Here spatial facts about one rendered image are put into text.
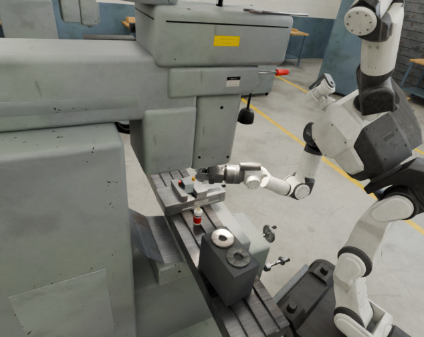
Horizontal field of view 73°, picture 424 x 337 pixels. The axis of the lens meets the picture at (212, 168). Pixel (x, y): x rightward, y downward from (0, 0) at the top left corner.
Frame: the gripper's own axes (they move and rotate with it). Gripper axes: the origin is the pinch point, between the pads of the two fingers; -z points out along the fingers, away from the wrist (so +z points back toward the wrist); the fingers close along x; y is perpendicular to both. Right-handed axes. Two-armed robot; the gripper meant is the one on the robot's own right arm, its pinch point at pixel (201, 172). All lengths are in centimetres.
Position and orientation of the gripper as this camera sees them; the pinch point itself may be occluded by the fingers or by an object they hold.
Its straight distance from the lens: 131.4
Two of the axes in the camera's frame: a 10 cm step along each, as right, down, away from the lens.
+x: 0.7, 5.6, -8.2
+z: 9.9, 0.4, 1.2
